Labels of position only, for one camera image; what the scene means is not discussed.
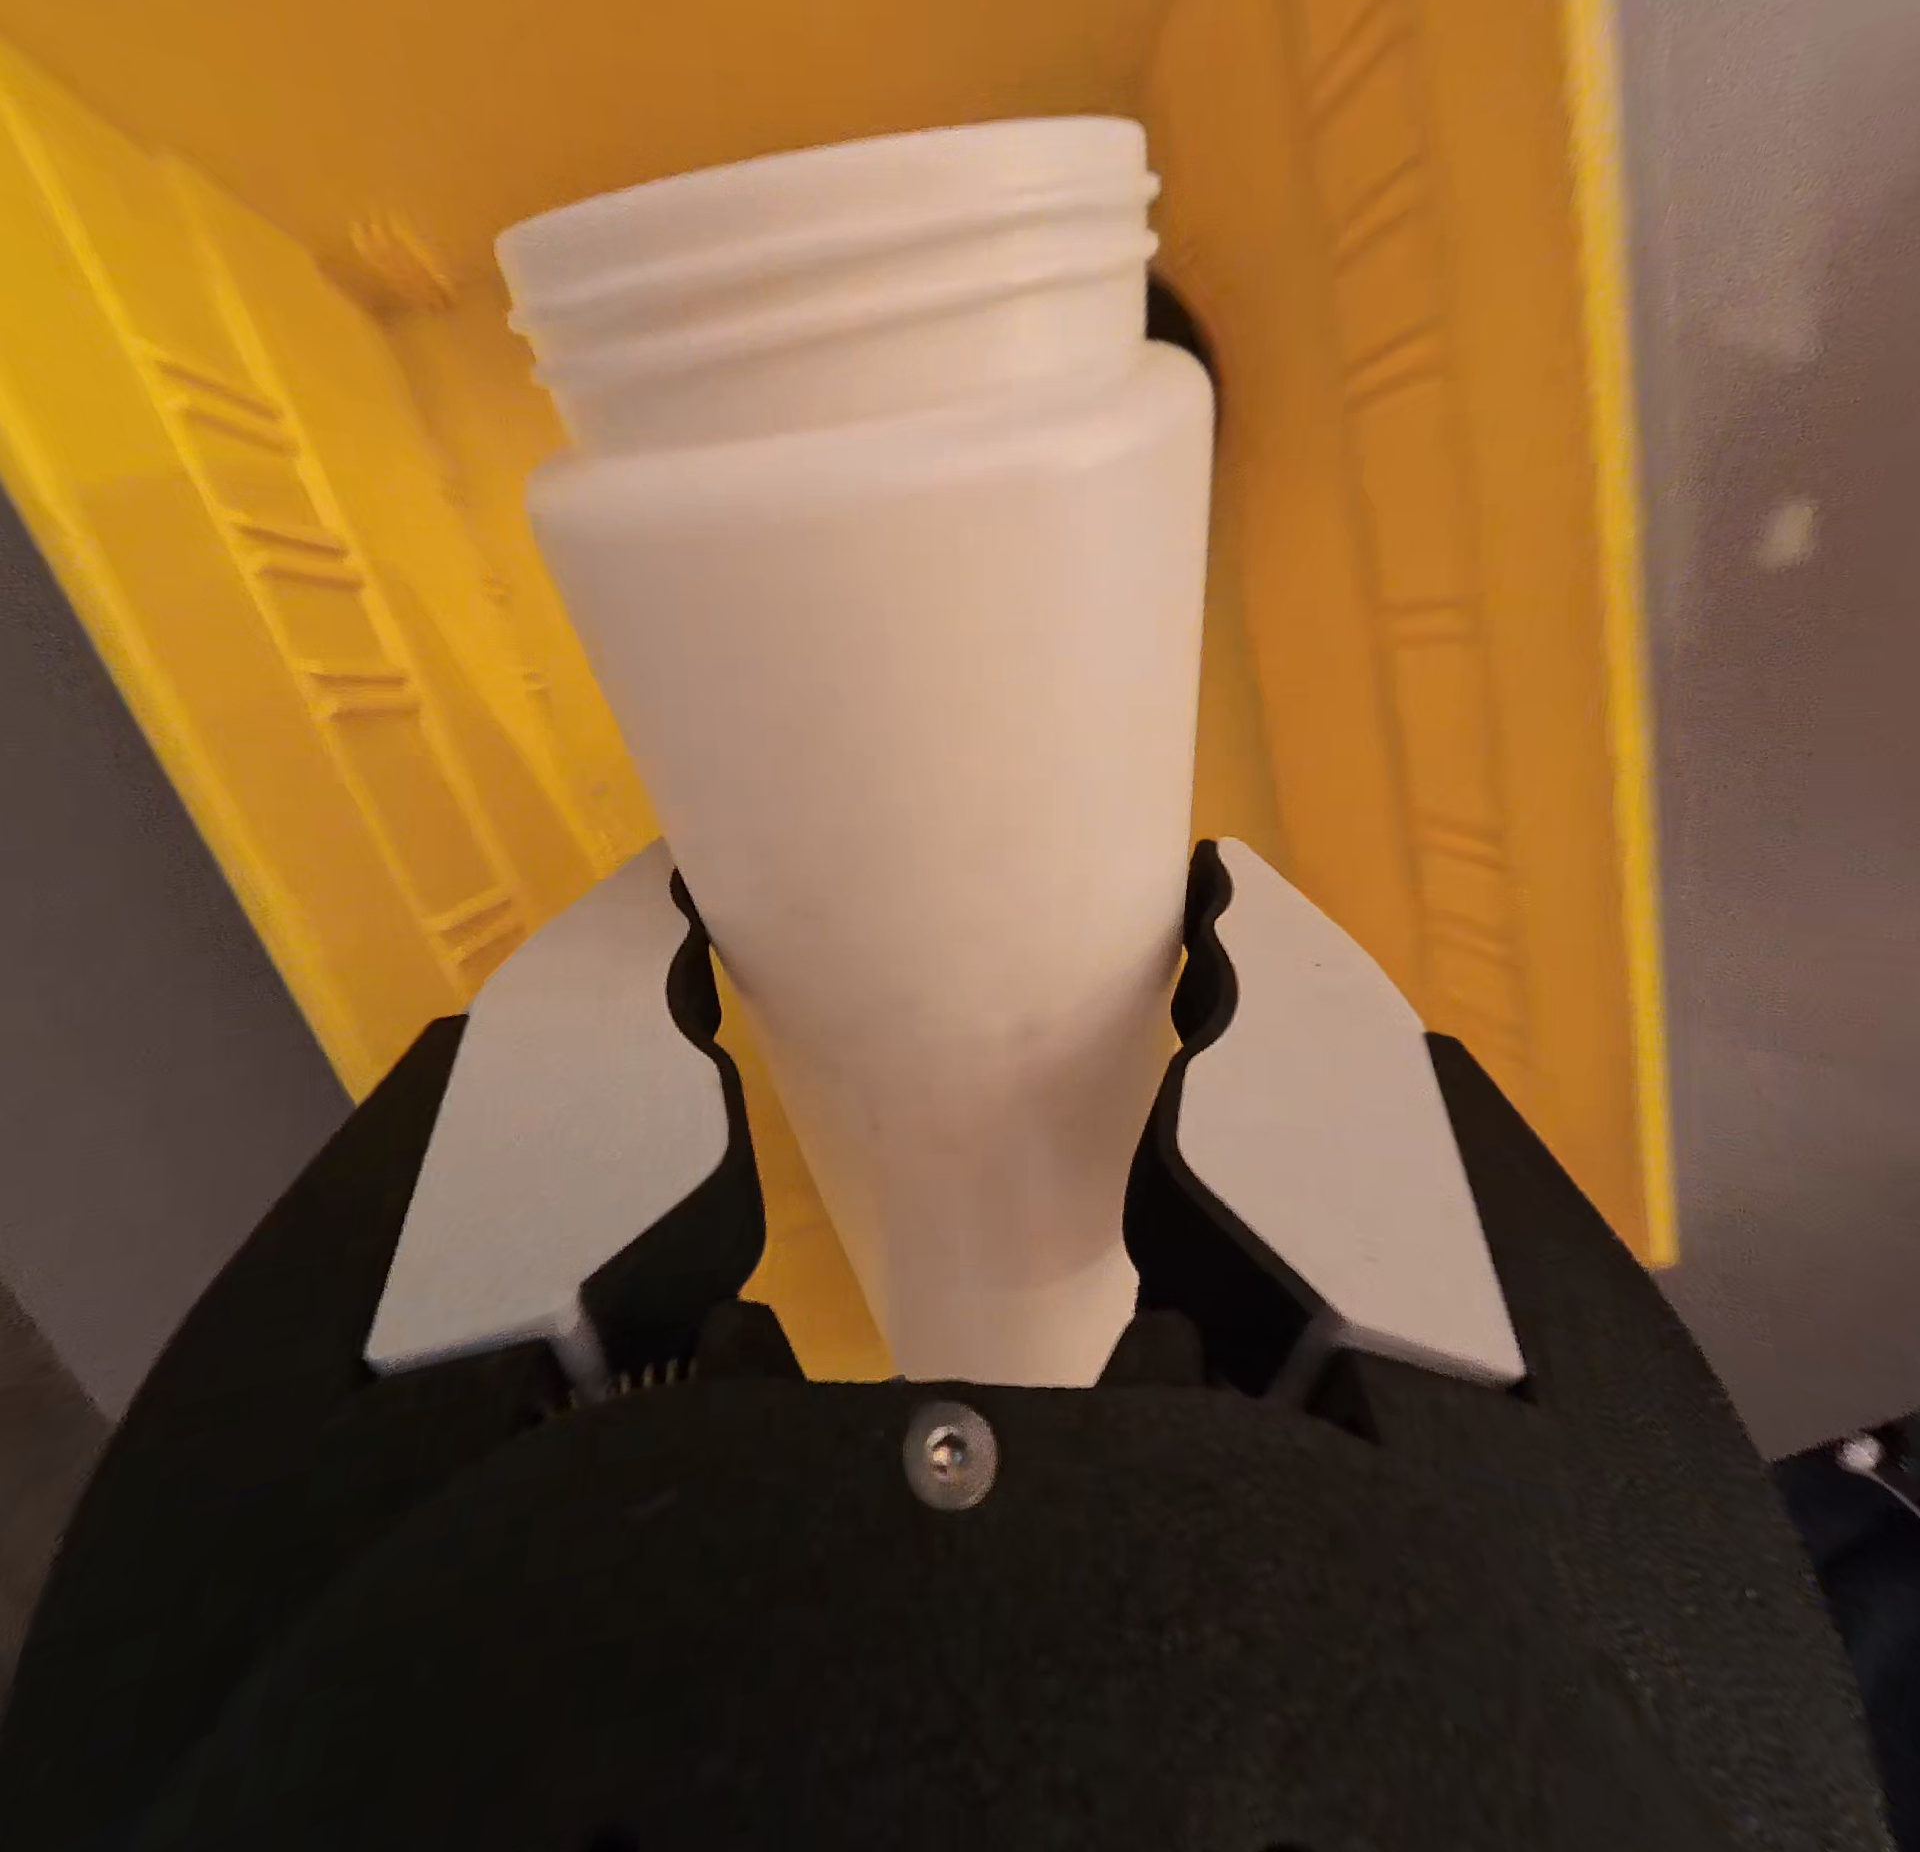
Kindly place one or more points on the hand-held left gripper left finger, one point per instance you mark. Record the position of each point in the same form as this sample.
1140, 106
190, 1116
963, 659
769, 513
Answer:
556, 1135

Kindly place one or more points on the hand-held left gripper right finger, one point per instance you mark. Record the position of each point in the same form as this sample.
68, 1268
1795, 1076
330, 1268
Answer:
1351, 1135

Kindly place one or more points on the white plastic bottle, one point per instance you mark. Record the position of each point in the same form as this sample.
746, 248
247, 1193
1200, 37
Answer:
899, 713

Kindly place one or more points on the yellow plastic bin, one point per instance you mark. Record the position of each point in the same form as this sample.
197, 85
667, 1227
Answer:
1351, 532

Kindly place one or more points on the black bottle lid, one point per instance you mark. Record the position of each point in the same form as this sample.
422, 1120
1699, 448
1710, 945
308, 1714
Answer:
1179, 323

